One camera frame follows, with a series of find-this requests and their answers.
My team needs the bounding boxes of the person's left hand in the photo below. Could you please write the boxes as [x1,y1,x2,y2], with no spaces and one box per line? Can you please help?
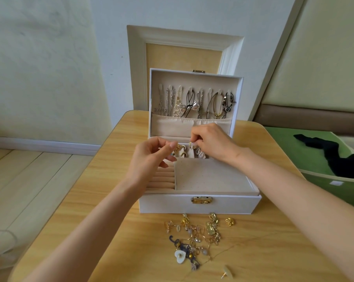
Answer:
[125,137,179,190]

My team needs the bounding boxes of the brown cord bead necklace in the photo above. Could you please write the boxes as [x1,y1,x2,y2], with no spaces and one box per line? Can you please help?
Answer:
[207,90,225,120]

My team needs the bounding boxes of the beige padded wall panel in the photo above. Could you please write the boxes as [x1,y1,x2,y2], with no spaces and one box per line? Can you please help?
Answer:
[253,0,354,137]

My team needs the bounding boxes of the square pendant cord necklace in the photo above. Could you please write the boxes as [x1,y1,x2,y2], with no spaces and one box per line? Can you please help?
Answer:
[222,91,237,119]

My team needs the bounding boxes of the black cloth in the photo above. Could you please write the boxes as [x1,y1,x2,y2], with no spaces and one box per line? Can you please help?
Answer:
[293,134,354,179]

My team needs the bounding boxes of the person's left forearm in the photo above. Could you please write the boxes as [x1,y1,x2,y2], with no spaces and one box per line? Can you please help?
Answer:
[24,179,145,282]

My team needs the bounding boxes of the slim silver rope chain necklace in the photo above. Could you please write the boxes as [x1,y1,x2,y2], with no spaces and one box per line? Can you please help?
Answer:
[166,85,175,116]

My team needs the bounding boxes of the white jewelry box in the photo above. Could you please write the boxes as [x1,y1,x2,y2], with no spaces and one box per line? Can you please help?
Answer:
[138,68,263,215]

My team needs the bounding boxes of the person's right forearm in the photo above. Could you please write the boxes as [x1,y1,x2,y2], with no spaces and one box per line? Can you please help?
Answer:
[233,148,354,282]

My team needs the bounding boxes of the silver link chain necklace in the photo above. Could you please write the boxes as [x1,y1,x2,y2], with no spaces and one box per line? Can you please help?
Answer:
[198,88,205,119]

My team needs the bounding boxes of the small earrings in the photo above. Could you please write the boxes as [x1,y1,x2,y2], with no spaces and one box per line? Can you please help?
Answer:
[163,212,236,278]

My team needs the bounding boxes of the bow pendant cord necklace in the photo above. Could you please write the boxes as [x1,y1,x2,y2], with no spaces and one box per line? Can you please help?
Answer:
[182,87,201,119]

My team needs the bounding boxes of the person's right hand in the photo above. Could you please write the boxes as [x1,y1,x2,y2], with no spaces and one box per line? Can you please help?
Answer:
[190,123,242,165]

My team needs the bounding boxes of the silver cross pendant necklace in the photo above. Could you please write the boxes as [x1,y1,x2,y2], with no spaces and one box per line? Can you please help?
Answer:
[157,84,167,115]

